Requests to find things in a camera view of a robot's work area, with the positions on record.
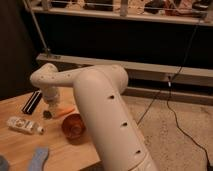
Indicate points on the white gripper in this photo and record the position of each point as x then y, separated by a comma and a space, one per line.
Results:
51, 96

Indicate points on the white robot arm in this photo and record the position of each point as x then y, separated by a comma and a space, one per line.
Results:
97, 92

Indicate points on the red ceramic bowl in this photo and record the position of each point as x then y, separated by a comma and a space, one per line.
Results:
73, 126

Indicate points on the wooden table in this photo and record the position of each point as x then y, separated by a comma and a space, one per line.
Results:
19, 148

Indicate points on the black rectangular box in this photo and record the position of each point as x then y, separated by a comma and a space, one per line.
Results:
32, 103

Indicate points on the white plastic bottle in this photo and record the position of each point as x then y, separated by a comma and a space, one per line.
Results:
24, 125

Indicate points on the blue flat tool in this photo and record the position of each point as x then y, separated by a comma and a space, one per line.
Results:
39, 159

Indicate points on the metal diagonal pole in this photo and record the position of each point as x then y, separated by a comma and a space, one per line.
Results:
45, 47

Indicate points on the metal shelf rail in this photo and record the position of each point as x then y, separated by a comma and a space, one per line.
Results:
188, 12

